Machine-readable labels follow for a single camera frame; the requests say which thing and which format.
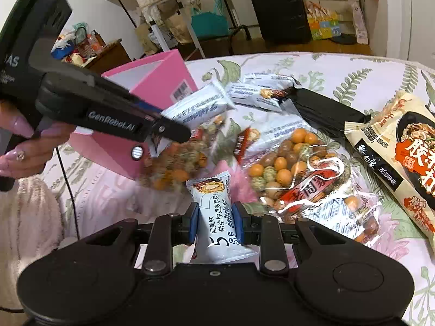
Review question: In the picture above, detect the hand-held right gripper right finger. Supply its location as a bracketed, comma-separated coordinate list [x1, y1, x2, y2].
[233, 202, 354, 276]

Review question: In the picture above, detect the black packet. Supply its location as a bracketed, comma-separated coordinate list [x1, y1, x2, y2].
[288, 87, 372, 137]

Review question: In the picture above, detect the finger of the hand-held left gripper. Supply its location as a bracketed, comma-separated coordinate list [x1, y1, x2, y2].
[112, 83, 163, 118]
[146, 115, 192, 143]

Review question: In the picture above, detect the clear peanut bag red label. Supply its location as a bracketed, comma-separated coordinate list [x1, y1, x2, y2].
[237, 122, 385, 246]

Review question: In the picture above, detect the colourful gift bag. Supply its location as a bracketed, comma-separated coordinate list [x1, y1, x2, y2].
[305, 1, 341, 41]

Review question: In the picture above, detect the wooden nightstand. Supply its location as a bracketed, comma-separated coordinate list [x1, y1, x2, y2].
[86, 39, 132, 76]

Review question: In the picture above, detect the teal tote bag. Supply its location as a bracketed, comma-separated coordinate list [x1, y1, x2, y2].
[191, 0, 230, 40]

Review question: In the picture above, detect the white plastic bag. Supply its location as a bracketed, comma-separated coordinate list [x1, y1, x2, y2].
[351, 1, 369, 45]

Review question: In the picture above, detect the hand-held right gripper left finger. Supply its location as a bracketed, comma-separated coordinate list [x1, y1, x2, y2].
[82, 202, 200, 276]

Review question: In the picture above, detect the white snack bar packet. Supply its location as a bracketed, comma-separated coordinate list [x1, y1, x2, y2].
[161, 81, 236, 127]
[226, 73, 304, 111]
[186, 173, 256, 264]

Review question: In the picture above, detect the black suitcase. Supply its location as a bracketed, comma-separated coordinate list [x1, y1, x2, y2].
[248, 0, 313, 45]

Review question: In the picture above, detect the brown paper bag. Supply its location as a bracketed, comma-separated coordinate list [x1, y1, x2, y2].
[166, 13, 195, 43]

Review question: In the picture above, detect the wire basket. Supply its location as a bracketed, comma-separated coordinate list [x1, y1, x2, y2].
[73, 23, 103, 55]

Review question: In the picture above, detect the instant noodle packet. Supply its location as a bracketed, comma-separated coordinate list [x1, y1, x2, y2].
[344, 90, 435, 242]

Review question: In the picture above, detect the dark floor mat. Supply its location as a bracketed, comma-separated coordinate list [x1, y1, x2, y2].
[331, 33, 358, 45]

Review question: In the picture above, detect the black cable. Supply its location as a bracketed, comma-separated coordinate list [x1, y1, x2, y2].
[55, 145, 81, 239]

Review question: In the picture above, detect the person's left hand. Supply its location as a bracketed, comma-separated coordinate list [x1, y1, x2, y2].
[0, 102, 77, 179]

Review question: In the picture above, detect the clear coated peanut bag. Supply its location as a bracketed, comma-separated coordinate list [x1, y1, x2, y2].
[139, 115, 229, 191]

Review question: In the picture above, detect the pink cardboard box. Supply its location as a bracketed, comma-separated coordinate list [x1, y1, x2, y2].
[69, 49, 200, 181]

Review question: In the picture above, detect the blue plush toy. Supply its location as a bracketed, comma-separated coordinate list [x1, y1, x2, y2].
[51, 35, 74, 62]

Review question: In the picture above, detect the white metal frame table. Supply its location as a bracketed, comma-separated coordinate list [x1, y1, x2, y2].
[140, 0, 253, 59]

